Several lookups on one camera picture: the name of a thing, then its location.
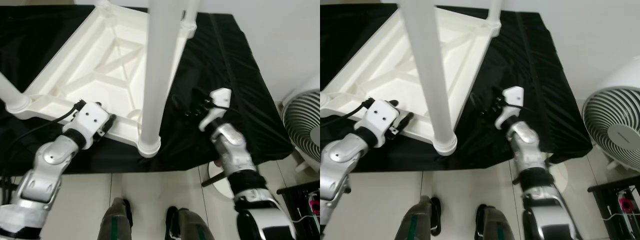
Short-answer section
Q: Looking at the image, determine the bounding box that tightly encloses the white plastic table top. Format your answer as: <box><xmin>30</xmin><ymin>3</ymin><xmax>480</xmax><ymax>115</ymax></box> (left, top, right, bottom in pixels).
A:
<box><xmin>320</xmin><ymin>0</ymin><xmax>502</xmax><ymax>156</ymax></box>
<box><xmin>7</xmin><ymin>0</ymin><xmax>197</xmax><ymax>158</ymax></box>

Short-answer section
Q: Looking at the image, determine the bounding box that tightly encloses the black tablecloth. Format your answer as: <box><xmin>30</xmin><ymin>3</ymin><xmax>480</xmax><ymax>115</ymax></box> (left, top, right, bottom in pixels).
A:
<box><xmin>320</xmin><ymin>4</ymin><xmax>593</xmax><ymax>173</ymax></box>
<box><xmin>0</xmin><ymin>4</ymin><xmax>295</xmax><ymax>175</ymax></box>

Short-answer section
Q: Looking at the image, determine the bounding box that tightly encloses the white round floor base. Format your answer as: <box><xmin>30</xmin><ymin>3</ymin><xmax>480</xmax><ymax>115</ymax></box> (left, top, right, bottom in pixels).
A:
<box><xmin>547</xmin><ymin>162</ymin><xmax>570</xmax><ymax>193</ymax></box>
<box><xmin>207</xmin><ymin>162</ymin><xmax>238</xmax><ymax>195</ymax></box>

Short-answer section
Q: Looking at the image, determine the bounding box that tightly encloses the dark grey robot left foot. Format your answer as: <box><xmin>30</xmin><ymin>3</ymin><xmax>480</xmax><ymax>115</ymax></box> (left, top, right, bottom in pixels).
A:
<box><xmin>97</xmin><ymin>196</ymin><xmax>135</xmax><ymax>240</ymax></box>
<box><xmin>395</xmin><ymin>195</ymin><xmax>442</xmax><ymax>240</ymax></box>

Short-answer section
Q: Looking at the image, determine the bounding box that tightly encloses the dark grey robot foot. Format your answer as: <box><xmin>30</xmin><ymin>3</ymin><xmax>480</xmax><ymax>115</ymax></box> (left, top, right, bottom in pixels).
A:
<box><xmin>165</xmin><ymin>205</ymin><xmax>216</xmax><ymax>240</ymax></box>
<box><xmin>395</xmin><ymin>195</ymin><xmax>442</xmax><ymax>240</ymax></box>
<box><xmin>475</xmin><ymin>203</ymin><xmax>516</xmax><ymax>240</ymax></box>
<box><xmin>97</xmin><ymin>196</ymin><xmax>135</xmax><ymax>240</ymax></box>

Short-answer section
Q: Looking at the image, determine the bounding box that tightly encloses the white floor fan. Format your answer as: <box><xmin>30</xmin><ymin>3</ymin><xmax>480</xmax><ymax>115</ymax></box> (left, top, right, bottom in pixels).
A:
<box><xmin>281</xmin><ymin>75</ymin><xmax>320</xmax><ymax>173</ymax></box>
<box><xmin>581</xmin><ymin>70</ymin><xmax>640</xmax><ymax>173</ymax></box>

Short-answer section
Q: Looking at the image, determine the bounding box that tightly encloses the dark grey robot right foot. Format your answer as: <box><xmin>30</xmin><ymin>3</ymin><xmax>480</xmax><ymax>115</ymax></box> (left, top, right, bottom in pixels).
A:
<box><xmin>475</xmin><ymin>203</ymin><xmax>516</xmax><ymax>240</ymax></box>
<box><xmin>165</xmin><ymin>205</ymin><xmax>216</xmax><ymax>240</ymax></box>

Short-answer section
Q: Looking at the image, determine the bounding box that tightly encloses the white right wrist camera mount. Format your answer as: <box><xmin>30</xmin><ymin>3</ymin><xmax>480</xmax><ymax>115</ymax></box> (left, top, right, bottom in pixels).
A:
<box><xmin>199</xmin><ymin>88</ymin><xmax>232</xmax><ymax>132</ymax></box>
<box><xmin>495</xmin><ymin>86</ymin><xmax>525</xmax><ymax>130</ymax></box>

